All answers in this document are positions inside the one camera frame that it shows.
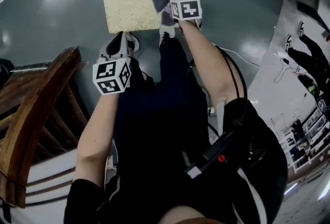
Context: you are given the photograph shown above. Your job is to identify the white arm strap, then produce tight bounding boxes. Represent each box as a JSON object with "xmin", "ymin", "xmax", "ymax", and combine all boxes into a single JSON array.
[{"xmin": 216, "ymin": 100, "xmax": 226, "ymax": 139}]

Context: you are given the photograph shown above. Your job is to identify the person's left forearm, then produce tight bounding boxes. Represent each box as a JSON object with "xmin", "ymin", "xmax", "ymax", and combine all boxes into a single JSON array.
[{"xmin": 73, "ymin": 93, "xmax": 121, "ymax": 187}]

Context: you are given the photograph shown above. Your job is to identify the person's dark trousers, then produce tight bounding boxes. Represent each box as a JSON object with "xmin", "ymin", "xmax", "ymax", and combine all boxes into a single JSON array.
[{"xmin": 115, "ymin": 37, "xmax": 215, "ymax": 157}]

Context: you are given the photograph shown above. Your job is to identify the person's chin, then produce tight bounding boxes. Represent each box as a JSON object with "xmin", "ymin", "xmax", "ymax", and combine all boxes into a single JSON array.
[{"xmin": 159, "ymin": 206, "xmax": 215, "ymax": 224}]

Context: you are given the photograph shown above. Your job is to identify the black cables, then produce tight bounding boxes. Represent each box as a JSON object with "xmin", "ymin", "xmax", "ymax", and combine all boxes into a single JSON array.
[{"xmin": 189, "ymin": 45, "xmax": 250, "ymax": 141}]

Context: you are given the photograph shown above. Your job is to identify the person's right forearm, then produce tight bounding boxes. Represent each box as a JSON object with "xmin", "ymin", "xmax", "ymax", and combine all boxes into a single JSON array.
[{"xmin": 180, "ymin": 19, "xmax": 245, "ymax": 115}]

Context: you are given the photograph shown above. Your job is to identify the person's black shirt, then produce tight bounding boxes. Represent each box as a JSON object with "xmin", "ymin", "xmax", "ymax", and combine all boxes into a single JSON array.
[{"xmin": 63, "ymin": 99, "xmax": 288, "ymax": 224}]

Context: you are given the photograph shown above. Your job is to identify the white power strip cable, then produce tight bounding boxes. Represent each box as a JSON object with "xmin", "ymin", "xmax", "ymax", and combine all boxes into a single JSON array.
[{"xmin": 211, "ymin": 42, "xmax": 260, "ymax": 67}]

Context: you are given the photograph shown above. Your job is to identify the brown wooden stair railing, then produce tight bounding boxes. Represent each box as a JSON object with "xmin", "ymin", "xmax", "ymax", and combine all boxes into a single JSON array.
[{"xmin": 0, "ymin": 46, "xmax": 88, "ymax": 210}]

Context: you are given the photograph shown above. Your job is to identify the person's right white shoe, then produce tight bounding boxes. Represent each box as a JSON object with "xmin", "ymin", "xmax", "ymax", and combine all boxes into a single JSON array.
[{"xmin": 159, "ymin": 26, "xmax": 176, "ymax": 45}]

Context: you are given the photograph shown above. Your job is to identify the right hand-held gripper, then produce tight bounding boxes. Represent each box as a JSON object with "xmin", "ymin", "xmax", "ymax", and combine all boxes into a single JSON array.
[{"xmin": 169, "ymin": 0, "xmax": 203, "ymax": 30}]

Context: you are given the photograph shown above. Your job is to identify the cream cushioned stool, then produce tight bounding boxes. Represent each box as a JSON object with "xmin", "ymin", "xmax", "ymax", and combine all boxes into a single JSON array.
[{"xmin": 101, "ymin": 0, "xmax": 185, "ymax": 34}]

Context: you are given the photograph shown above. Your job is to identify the white shelf unit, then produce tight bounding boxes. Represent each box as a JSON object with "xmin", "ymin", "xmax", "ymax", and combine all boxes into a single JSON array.
[{"xmin": 278, "ymin": 107, "xmax": 330, "ymax": 172}]

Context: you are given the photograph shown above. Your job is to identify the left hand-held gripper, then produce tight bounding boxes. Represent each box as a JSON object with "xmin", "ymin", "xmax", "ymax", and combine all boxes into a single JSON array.
[{"xmin": 92, "ymin": 31, "xmax": 132, "ymax": 96}]

